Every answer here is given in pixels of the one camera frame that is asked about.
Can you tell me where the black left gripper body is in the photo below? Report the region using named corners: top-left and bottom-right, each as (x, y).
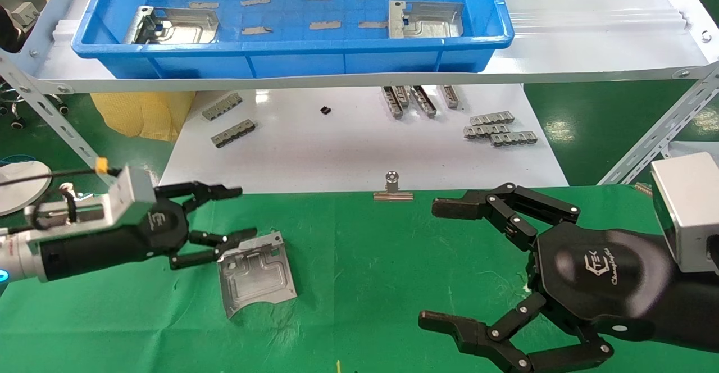
top-left (42, 198), bottom-right (190, 282)

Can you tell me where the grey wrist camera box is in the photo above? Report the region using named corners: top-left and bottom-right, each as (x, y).
top-left (650, 152), bottom-right (719, 275)
top-left (25, 165), bottom-right (156, 234)

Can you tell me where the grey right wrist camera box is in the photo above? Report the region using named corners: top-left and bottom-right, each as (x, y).
top-left (650, 152), bottom-right (719, 275)

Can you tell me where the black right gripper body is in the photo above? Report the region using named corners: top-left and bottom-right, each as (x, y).
top-left (528, 222), bottom-right (675, 341)

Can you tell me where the small grey box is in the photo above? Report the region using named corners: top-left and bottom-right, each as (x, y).
top-left (11, 2), bottom-right (40, 26)

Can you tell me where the yellow fabric cover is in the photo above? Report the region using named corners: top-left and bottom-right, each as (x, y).
top-left (33, 0), bottom-right (196, 140)

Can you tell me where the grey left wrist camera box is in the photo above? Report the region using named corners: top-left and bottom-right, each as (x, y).
top-left (25, 165), bottom-right (156, 234)

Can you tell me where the green table cloth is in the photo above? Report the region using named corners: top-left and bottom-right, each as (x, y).
top-left (0, 186), bottom-right (719, 373)

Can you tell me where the black office chair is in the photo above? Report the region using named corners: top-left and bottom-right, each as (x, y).
top-left (0, 5), bottom-right (71, 132)

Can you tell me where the stamped metal bracket part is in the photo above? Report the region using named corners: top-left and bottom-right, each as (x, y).
top-left (124, 6), bottom-right (220, 44)
top-left (217, 231), bottom-right (297, 319)
top-left (388, 0), bottom-right (465, 39)

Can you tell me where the white corrugated plastic sheet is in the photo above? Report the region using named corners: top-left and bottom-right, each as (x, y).
top-left (53, 0), bottom-right (96, 39)
top-left (494, 0), bottom-right (691, 45)

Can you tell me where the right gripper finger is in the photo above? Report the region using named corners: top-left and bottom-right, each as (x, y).
top-left (418, 292), bottom-right (614, 373)
top-left (431, 183), bottom-right (581, 252)

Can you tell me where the silver binder clip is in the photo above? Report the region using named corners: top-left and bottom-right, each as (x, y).
top-left (59, 183), bottom-right (93, 202)
top-left (374, 171), bottom-right (414, 202)

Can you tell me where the black camera cable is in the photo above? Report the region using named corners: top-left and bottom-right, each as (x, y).
top-left (0, 168), bottom-right (121, 223)

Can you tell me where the white perforated rack post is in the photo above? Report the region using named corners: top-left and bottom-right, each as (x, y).
top-left (0, 53), bottom-right (133, 195)
top-left (597, 61), bottom-right (719, 187)

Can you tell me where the blue plastic tray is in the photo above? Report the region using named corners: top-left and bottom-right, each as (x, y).
top-left (71, 0), bottom-right (515, 79)

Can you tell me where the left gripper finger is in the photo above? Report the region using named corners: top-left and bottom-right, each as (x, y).
top-left (154, 181), bottom-right (243, 213)
top-left (169, 227), bottom-right (259, 271)

